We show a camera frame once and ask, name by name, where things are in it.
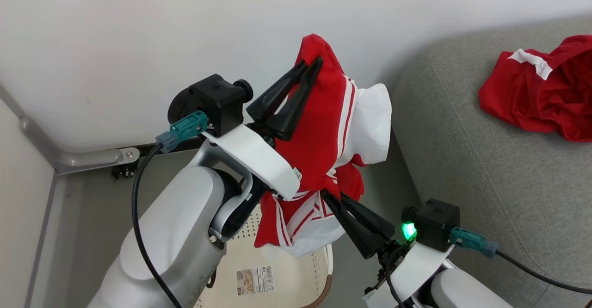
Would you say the grey metal pipe bracket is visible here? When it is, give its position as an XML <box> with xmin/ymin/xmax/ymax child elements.
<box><xmin>0</xmin><ymin>84</ymin><xmax>141</xmax><ymax>180</ymax></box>

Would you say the beige perforated laundry basket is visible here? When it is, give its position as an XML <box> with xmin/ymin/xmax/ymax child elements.
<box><xmin>193</xmin><ymin>203</ymin><xmax>334</xmax><ymax>308</ymax></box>

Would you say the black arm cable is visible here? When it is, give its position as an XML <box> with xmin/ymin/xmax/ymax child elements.
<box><xmin>384</xmin><ymin>244</ymin><xmax>409</xmax><ymax>308</ymax></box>
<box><xmin>131</xmin><ymin>143</ymin><xmax>184</xmax><ymax>308</ymax></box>

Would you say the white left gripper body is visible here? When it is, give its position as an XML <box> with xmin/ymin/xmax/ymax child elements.
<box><xmin>202</xmin><ymin>123</ymin><xmax>302</xmax><ymax>202</ymax></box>

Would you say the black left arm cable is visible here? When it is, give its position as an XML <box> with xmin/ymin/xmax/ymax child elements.
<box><xmin>131</xmin><ymin>143</ymin><xmax>184</xmax><ymax>308</ymax></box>

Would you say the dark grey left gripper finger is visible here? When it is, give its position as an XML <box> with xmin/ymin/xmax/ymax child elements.
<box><xmin>265</xmin><ymin>56</ymin><xmax>324</xmax><ymax>142</ymax></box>
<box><xmin>246</xmin><ymin>60</ymin><xmax>309</xmax><ymax>124</ymax></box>

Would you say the red jersey with white sleeves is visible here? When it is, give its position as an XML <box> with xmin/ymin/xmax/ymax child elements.
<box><xmin>253</xmin><ymin>33</ymin><xmax>393</xmax><ymax>259</ymax></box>

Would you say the teal right cable connector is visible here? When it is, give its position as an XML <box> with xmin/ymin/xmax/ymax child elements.
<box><xmin>449</xmin><ymin>227</ymin><xmax>500</xmax><ymax>259</ymax></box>

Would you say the teal cable connector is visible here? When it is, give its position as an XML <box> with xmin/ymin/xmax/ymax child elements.
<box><xmin>449</xmin><ymin>227</ymin><xmax>500</xmax><ymax>259</ymax></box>
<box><xmin>155</xmin><ymin>110</ymin><xmax>210</xmax><ymax>154</ymax></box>

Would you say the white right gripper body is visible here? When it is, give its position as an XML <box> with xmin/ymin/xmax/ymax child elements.
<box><xmin>362</xmin><ymin>222</ymin><xmax>457</xmax><ymax>308</ymax></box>

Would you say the red garment with white stripe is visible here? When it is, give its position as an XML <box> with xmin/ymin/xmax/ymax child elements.
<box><xmin>478</xmin><ymin>34</ymin><xmax>592</xmax><ymax>143</ymax></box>

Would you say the white barcode label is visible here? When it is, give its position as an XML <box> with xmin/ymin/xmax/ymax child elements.
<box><xmin>235</xmin><ymin>265</ymin><xmax>275</xmax><ymax>296</ymax></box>

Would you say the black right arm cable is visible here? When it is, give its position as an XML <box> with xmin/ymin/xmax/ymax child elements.
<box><xmin>384</xmin><ymin>244</ymin><xmax>409</xmax><ymax>308</ymax></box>

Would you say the black right camera cable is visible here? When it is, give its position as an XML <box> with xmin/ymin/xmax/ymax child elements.
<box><xmin>494</xmin><ymin>250</ymin><xmax>592</xmax><ymax>296</ymax></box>

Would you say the grey fabric sofa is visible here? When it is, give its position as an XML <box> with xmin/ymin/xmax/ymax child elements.
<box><xmin>390</xmin><ymin>16</ymin><xmax>592</xmax><ymax>300</ymax></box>

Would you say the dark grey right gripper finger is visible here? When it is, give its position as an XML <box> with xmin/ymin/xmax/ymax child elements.
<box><xmin>339</xmin><ymin>193</ymin><xmax>397</xmax><ymax>242</ymax></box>
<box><xmin>321</xmin><ymin>190</ymin><xmax>390</xmax><ymax>260</ymax></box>

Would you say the teal left cable connector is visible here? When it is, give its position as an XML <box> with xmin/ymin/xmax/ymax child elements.
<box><xmin>155</xmin><ymin>110</ymin><xmax>210</xmax><ymax>154</ymax></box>

